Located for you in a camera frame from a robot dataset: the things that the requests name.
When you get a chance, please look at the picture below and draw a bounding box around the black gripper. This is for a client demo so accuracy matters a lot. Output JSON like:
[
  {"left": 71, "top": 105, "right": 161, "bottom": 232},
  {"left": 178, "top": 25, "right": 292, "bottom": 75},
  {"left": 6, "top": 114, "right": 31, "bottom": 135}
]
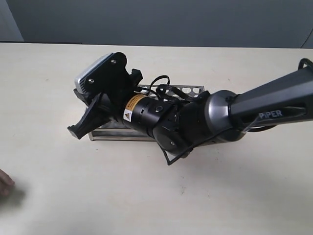
[{"left": 67, "top": 52, "right": 142, "bottom": 140}]

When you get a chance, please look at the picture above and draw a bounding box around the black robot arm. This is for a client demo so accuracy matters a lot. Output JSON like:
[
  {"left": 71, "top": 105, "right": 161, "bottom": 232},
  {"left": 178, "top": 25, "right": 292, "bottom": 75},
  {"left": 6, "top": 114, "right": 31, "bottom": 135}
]
[{"left": 68, "top": 52, "right": 313, "bottom": 165}]

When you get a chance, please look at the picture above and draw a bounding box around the stainless steel test tube rack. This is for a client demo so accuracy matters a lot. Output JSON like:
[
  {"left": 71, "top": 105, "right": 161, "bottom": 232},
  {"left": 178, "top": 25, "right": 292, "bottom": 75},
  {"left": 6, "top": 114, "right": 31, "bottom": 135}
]
[{"left": 88, "top": 85, "right": 205, "bottom": 141}]

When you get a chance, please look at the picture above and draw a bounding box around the person's bare hand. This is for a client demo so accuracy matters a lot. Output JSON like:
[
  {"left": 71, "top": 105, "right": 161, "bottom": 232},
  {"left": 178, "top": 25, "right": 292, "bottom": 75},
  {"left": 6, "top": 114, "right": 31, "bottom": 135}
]
[{"left": 0, "top": 169, "right": 15, "bottom": 196}]

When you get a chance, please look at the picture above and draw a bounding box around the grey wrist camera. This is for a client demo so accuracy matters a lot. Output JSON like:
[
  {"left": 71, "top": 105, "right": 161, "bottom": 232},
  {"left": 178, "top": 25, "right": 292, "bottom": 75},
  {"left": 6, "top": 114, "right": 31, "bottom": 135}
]
[{"left": 73, "top": 52, "right": 115, "bottom": 94}]

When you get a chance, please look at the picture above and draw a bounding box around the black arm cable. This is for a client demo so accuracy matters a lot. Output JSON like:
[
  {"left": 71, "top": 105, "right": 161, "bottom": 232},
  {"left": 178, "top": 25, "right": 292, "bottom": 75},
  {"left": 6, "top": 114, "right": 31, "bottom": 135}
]
[{"left": 136, "top": 58, "right": 313, "bottom": 166}]

